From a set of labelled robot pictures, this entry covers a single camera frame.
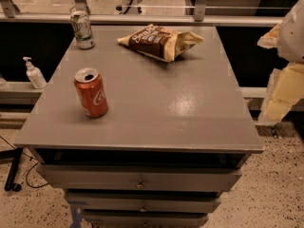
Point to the brown chip bag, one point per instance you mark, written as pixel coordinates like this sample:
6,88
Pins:
161,43

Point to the red cola can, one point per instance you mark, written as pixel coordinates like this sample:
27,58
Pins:
90,89

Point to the grey drawer cabinet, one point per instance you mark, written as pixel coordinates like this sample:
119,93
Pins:
172,141

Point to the black stand leg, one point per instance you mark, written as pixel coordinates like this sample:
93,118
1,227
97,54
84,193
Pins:
14,156

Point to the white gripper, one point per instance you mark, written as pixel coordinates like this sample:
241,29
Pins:
293,35

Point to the white pump bottle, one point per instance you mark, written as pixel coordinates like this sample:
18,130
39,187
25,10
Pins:
34,74

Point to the green and white soda can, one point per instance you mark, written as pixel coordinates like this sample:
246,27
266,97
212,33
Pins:
82,29

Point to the metal window rail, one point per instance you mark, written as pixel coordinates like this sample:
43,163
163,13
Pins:
202,13

